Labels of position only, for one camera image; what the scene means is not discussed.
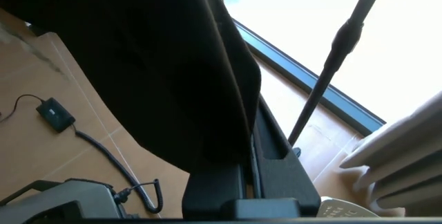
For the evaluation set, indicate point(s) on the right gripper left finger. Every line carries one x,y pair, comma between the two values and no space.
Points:
210,189

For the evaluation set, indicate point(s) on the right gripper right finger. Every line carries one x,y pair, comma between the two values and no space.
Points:
283,182

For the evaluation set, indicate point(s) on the black garment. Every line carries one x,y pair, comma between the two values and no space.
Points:
138,61

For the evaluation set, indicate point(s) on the white laundry basket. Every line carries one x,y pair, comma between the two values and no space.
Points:
342,208

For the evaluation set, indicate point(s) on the black clothes rack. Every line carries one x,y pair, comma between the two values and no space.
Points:
345,37

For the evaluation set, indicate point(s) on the brown curtain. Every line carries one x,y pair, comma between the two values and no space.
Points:
407,155

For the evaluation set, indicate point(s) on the window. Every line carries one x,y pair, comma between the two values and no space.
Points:
310,27

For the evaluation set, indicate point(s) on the black power adapter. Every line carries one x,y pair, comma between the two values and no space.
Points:
55,113

